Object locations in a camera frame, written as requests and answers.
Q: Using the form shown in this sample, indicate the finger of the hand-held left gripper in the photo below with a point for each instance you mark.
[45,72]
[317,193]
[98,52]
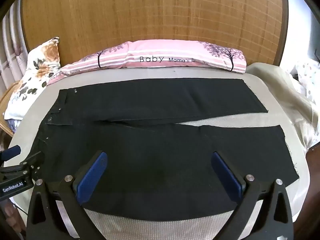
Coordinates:
[32,162]
[11,153]

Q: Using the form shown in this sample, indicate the pale patterned curtain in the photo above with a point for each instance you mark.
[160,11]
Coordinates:
[11,55]

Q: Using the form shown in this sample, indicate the beige blanket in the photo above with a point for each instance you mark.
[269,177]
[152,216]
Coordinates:
[290,100]

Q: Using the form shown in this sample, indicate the pink striped blanket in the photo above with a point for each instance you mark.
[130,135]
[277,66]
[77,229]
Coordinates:
[160,57]

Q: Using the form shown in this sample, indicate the floral pillow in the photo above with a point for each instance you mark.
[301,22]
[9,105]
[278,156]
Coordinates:
[32,80]

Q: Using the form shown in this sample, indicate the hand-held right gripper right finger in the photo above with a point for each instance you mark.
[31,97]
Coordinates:
[226,177]

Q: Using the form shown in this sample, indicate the black pants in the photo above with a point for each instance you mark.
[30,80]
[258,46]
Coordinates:
[160,135]

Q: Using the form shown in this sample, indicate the wooden bamboo headboard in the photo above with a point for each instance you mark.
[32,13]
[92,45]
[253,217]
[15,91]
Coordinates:
[152,17]

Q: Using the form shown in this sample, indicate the white polka-dot cloth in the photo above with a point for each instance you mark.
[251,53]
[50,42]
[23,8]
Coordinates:
[308,77]

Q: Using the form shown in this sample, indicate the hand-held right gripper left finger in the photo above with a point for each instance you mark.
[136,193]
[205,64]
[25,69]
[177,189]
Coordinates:
[92,177]

